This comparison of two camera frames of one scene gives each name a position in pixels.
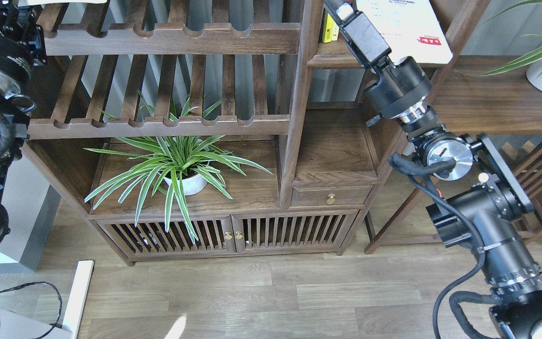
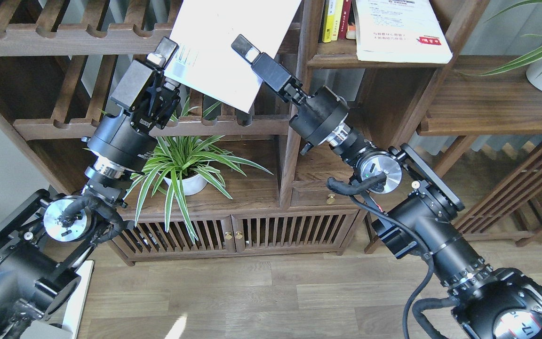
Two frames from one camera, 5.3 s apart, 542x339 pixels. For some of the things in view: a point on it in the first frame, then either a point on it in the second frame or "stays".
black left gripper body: (22, 23) to (146, 95)
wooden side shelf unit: (494, 97) stays
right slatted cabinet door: (322, 231) stays
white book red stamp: (410, 28) stays
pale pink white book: (27, 3) to (207, 61)
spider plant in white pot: (182, 164) stays
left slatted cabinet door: (214, 234) stays
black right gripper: (365, 40) to (271, 71)
